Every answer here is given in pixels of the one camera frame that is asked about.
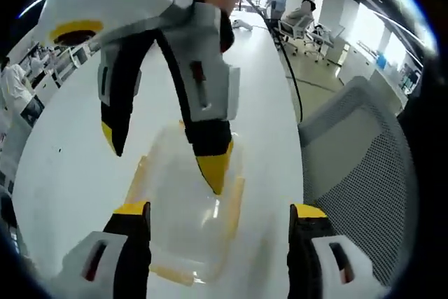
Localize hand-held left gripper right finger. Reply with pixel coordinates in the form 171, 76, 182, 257
286, 202, 379, 299

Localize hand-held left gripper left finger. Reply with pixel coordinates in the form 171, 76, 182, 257
62, 200, 153, 299

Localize clear plastic box yellow buckles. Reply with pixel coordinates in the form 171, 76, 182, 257
124, 120, 246, 288

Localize small white device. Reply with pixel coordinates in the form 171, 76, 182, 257
230, 18, 253, 32

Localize ceiling light strip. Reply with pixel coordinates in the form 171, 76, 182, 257
17, 0, 52, 18

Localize grey mesh office chair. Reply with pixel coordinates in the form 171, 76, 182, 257
297, 76, 421, 288

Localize white office chair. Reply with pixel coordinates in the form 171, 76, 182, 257
278, 15, 314, 57
307, 24, 335, 64

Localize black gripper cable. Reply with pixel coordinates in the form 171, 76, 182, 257
241, 0, 304, 123

